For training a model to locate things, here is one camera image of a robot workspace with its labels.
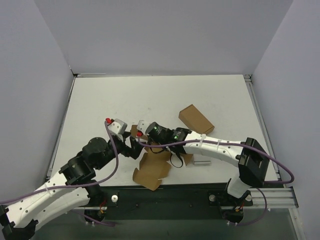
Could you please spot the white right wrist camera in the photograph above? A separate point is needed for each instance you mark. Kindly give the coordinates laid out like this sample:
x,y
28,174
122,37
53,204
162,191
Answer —
x,y
142,127

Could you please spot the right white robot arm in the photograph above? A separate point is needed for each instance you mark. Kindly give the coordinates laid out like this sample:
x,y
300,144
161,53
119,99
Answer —
x,y
248,156

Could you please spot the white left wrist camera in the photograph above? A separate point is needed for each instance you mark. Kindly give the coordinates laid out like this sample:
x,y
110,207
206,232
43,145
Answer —
x,y
116,127

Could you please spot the folded brown cardboard box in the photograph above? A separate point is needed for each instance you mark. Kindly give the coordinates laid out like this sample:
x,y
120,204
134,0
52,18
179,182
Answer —
x,y
195,120

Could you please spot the grey metal block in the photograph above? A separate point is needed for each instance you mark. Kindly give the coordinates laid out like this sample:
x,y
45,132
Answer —
x,y
202,163

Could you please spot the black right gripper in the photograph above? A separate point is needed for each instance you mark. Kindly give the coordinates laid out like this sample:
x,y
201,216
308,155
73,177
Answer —
x,y
149,139

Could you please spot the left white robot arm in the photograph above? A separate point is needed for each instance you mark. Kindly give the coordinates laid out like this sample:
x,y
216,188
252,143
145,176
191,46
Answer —
x,y
71,187

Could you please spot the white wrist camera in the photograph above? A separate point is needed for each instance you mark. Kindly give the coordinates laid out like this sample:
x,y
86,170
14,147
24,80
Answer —
x,y
142,127
116,127

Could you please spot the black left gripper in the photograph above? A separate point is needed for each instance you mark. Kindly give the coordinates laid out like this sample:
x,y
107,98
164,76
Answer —
x,y
127,146

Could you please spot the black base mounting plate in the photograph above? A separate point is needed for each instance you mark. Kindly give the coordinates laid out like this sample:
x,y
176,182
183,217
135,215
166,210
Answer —
x,y
201,201

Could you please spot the aluminium frame rail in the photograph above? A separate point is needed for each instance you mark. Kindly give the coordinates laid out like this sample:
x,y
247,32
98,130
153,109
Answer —
x,y
277,168

